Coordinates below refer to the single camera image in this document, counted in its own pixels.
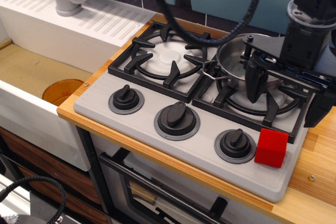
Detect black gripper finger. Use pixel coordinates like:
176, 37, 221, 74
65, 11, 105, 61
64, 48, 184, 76
304, 89, 333, 127
245, 60, 268, 103

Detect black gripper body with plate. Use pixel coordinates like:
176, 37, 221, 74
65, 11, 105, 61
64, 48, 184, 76
244, 37, 331, 92

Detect stainless steel pan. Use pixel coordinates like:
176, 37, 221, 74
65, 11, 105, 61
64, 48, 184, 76
216, 33, 275, 92

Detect red cube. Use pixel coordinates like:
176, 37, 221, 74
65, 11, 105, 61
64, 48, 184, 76
254, 129, 289, 168

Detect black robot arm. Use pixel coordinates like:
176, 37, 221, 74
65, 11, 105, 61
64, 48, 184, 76
244, 0, 335, 127

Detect right black stove knob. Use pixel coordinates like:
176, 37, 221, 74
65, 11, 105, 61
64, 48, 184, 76
214, 129, 257, 164

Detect black stove knob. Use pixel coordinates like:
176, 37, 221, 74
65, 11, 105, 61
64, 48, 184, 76
108, 84, 144, 115
154, 101, 201, 141
214, 129, 257, 164

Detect middle black stove knob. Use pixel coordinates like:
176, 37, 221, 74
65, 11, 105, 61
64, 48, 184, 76
154, 101, 201, 141

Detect grey toy stove top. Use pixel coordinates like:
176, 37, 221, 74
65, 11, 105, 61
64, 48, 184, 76
73, 69, 307, 201

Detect left black stove knob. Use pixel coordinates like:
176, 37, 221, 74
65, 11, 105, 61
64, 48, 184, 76
108, 84, 144, 115

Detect right black burner grate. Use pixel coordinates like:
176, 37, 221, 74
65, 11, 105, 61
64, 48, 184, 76
192, 60, 311, 144

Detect black burner grate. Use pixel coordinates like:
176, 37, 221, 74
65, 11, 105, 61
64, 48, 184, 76
192, 60, 311, 144
108, 22, 217, 103

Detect left black burner grate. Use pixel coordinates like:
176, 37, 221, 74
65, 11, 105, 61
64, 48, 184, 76
108, 22, 217, 103

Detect orange plastic plate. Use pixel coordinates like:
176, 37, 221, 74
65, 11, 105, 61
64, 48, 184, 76
42, 79, 83, 106

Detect white toy sink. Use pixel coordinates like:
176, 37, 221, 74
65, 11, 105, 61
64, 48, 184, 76
1, 0, 154, 171

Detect wooden drawer fronts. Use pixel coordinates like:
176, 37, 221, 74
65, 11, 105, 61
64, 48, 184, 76
1, 128, 111, 223

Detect black braided cable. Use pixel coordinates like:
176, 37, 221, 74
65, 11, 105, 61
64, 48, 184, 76
143, 0, 268, 47
0, 176, 67, 224

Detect oven door with black handle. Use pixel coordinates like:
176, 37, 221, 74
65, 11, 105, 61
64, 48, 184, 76
98, 147, 266, 224

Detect black braided cable lower left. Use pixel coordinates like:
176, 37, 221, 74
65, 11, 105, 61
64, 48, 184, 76
0, 176, 67, 224

